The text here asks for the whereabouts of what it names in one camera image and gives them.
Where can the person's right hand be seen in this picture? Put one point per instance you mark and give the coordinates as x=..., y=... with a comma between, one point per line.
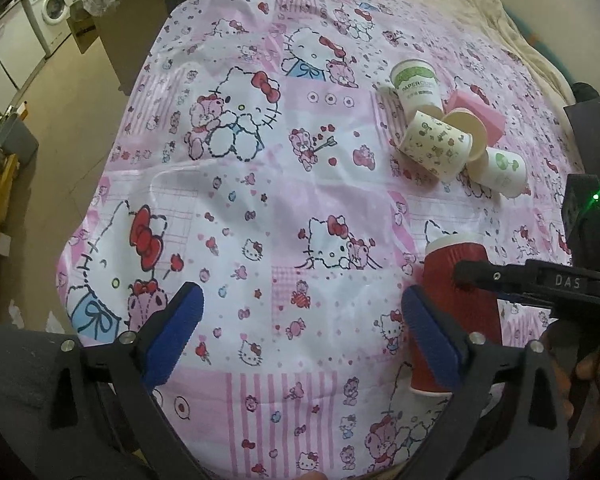
x=587, y=370

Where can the white cabinet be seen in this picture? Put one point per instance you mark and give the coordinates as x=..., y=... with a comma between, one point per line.
x=20, y=53

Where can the white washing machine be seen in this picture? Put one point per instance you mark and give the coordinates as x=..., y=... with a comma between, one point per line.
x=49, y=20

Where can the white cup small green pattern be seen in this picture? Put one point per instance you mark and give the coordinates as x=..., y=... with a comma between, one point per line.
x=438, y=147

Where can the pink square plastic cup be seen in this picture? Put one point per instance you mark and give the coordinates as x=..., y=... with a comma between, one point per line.
x=493, y=120

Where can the cream yellow blanket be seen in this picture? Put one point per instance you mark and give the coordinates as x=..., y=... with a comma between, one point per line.
x=460, y=0

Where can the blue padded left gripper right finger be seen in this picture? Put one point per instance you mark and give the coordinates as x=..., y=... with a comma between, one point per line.
x=505, y=417

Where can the white cup green band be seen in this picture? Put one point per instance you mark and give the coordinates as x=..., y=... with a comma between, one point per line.
x=417, y=87

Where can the black box on bed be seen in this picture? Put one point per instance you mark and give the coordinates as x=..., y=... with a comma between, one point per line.
x=584, y=118

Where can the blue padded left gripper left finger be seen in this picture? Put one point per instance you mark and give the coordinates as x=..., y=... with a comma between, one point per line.
x=103, y=420

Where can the white cup green tree print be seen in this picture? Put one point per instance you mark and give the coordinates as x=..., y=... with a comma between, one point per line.
x=501, y=171

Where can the pink Hello Kitty bedsheet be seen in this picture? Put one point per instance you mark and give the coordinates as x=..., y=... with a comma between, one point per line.
x=256, y=158

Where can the red ribbed paper cup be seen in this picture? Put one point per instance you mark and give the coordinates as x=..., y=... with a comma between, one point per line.
x=476, y=310

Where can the white cup pink pattern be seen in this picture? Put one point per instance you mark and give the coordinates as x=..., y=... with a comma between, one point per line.
x=467, y=121

